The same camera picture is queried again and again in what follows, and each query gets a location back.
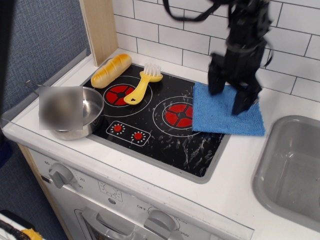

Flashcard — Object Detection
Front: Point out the grey left oven knob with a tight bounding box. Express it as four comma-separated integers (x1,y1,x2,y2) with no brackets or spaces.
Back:
48,163,74,189

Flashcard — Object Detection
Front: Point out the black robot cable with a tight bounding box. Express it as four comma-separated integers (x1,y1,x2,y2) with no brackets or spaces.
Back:
162,0,226,23

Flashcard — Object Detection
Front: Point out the stainless steel pot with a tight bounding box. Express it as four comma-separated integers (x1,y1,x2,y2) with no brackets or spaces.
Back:
25,80,104,140

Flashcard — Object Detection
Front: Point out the grey right oven knob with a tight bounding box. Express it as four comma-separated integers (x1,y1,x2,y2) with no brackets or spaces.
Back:
143,210,176,240

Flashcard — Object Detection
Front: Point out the white toy oven front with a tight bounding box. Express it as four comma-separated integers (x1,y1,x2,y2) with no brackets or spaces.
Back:
30,150,193,240

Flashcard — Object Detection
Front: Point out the yellow object at corner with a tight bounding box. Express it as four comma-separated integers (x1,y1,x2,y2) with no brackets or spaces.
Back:
21,228,43,240

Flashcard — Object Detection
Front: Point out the yellow toy bread loaf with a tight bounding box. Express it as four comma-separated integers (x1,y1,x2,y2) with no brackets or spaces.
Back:
90,53,132,89

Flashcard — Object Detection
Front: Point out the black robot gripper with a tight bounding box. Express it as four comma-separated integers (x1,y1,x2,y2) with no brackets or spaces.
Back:
208,42,262,115

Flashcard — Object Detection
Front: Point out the black toy stove top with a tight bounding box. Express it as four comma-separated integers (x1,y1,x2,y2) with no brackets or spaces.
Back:
91,64,230,184

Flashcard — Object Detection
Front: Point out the wooden side post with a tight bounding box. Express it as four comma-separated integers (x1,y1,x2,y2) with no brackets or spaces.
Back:
79,0,119,67

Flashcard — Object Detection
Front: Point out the blue microfiber cloth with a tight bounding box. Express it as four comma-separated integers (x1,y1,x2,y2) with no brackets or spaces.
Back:
192,82,266,137

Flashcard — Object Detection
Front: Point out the grey oven knob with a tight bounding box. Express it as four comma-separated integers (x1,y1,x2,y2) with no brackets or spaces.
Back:
143,210,176,240
48,163,74,189

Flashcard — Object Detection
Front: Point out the grey sink basin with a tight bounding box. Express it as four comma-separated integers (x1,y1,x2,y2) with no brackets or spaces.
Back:
253,115,320,232

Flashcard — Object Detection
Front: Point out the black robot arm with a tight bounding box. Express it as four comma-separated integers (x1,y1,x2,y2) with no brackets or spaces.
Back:
208,0,271,115

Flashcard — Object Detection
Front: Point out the yellow dish brush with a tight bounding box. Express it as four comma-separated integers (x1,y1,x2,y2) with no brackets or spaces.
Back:
123,63,163,105

